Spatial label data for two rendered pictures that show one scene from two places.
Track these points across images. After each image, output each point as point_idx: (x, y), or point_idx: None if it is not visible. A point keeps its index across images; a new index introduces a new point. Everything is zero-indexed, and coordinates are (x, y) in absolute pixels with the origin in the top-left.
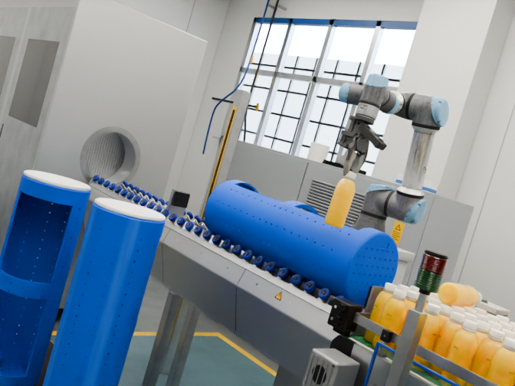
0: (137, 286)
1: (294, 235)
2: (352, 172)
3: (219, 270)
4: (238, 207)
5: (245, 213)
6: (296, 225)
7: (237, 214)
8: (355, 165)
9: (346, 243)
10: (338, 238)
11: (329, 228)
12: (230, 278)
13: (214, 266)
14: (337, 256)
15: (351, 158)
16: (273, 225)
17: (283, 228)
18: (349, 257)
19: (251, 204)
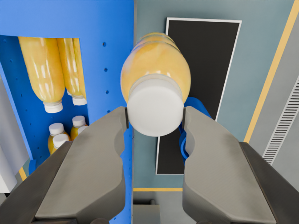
0: None
1: (130, 127)
2: (173, 93)
3: (132, 159)
4: (128, 216)
5: (129, 204)
6: (124, 141)
7: (130, 207)
8: (119, 147)
9: (120, 31)
10: (119, 56)
11: (110, 92)
12: (133, 146)
13: (132, 166)
14: (132, 31)
15: (225, 151)
16: (129, 164)
17: (129, 150)
18: (131, 2)
19: (123, 215)
